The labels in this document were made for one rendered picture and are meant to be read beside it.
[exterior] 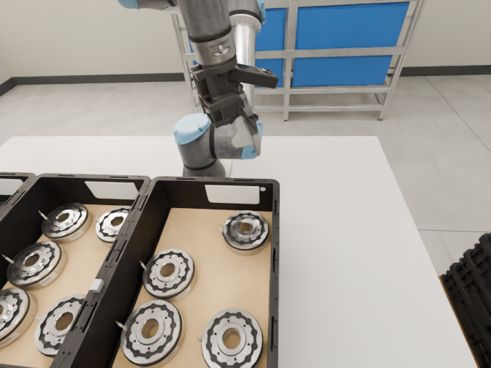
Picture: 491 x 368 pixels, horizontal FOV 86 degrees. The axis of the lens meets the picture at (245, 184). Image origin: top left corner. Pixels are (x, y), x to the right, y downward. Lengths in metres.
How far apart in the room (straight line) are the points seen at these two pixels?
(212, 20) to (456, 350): 0.78
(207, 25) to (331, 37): 1.82
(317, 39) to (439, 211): 1.42
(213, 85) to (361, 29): 1.83
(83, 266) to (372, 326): 0.65
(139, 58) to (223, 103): 3.01
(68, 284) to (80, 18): 3.21
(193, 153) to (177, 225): 0.24
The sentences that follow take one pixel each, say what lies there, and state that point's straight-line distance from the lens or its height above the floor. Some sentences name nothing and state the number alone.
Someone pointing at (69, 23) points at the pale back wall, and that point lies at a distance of 3.74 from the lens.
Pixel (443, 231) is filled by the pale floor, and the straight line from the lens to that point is 1.93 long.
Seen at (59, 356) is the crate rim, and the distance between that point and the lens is 0.52.
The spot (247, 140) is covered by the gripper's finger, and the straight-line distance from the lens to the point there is 0.56.
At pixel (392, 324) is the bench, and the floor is 0.70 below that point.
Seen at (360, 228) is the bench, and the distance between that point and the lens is 0.84.
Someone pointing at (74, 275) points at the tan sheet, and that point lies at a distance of 0.71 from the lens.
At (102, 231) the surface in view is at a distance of 0.70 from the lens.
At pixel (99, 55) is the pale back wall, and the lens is 3.72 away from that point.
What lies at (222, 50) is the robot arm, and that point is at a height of 1.20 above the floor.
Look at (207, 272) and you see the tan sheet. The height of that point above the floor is 0.83.
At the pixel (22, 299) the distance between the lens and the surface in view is 0.70.
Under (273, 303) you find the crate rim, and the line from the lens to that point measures 0.45.
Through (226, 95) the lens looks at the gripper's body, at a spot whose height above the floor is 1.11.
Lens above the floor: 1.35
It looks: 46 degrees down
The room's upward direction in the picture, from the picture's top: 5 degrees counter-clockwise
